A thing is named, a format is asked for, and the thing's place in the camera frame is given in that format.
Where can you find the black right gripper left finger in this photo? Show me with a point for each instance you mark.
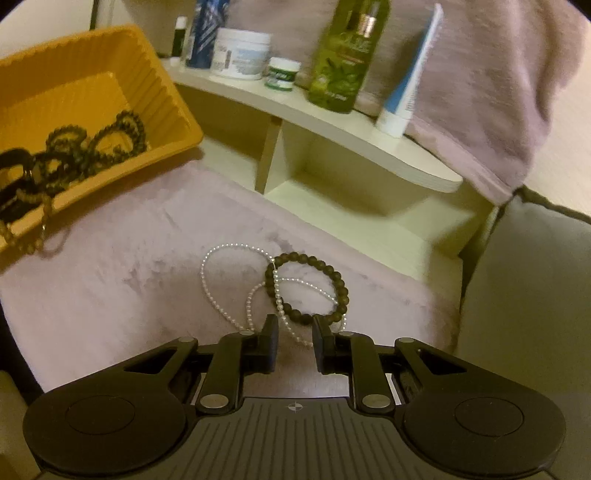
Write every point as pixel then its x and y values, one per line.
pixel 227 363

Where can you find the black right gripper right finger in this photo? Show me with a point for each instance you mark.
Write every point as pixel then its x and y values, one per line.
pixel 355 356

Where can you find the black wrist watch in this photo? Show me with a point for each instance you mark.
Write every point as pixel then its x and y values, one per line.
pixel 13 209

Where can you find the orange plastic tray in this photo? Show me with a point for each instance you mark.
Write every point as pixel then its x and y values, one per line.
pixel 87 79

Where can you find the mauve fleece blanket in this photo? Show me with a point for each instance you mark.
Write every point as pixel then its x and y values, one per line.
pixel 177 248

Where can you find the grey cushion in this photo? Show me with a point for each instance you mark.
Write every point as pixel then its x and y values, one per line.
pixel 526 311

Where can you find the cream wooden shelf unit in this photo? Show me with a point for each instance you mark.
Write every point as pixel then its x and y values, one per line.
pixel 388 198

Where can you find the blue white tube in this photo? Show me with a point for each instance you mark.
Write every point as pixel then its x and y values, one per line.
pixel 399 107

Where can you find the small green lid jar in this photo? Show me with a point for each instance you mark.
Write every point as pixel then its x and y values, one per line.
pixel 281 73

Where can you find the white cream jar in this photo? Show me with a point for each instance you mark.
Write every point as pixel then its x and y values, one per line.
pixel 240 54

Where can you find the green oil spray bottle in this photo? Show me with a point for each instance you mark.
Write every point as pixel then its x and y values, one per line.
pixel 345 52

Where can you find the small black white stick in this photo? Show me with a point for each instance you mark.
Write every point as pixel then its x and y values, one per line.
pixel 178 38

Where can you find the blue spray bottle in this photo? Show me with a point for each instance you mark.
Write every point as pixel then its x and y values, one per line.
pixel 209 17

